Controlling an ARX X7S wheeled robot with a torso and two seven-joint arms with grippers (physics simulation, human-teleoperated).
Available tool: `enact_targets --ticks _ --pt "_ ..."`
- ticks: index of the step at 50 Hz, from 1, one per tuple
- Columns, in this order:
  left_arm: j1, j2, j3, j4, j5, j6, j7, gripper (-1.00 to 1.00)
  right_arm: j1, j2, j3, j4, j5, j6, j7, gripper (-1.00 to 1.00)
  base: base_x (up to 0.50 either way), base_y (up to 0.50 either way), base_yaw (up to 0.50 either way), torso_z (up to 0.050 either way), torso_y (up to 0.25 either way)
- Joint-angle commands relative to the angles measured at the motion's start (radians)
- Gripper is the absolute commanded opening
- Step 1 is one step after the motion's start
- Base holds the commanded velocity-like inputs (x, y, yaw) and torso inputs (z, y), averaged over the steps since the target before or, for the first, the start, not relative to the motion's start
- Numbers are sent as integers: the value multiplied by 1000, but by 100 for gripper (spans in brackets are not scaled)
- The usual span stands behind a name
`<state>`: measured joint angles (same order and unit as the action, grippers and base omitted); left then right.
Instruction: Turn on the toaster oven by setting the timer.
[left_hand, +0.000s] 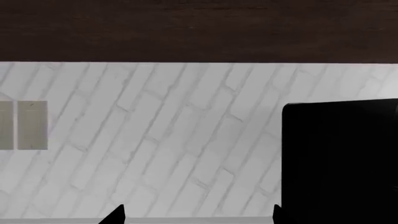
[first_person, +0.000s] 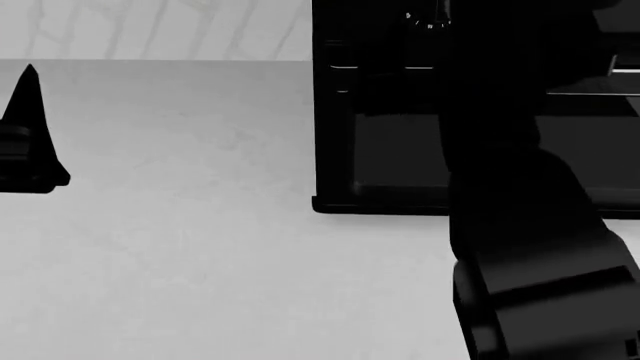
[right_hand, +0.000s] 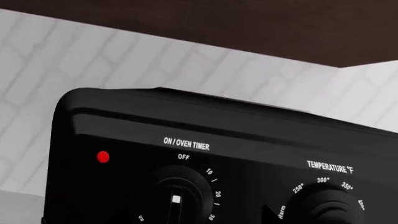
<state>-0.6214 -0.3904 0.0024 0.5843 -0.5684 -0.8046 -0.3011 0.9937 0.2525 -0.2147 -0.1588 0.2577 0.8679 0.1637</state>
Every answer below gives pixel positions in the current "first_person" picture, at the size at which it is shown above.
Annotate black timer knob white marks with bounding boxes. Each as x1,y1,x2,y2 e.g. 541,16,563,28
404,0,452,30

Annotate black glass oven door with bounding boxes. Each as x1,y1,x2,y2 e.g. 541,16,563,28
311,108,640,218

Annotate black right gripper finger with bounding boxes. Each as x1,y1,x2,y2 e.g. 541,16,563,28
434,0,453,25

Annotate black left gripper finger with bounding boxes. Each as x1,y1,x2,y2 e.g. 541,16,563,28
0,62,72,189

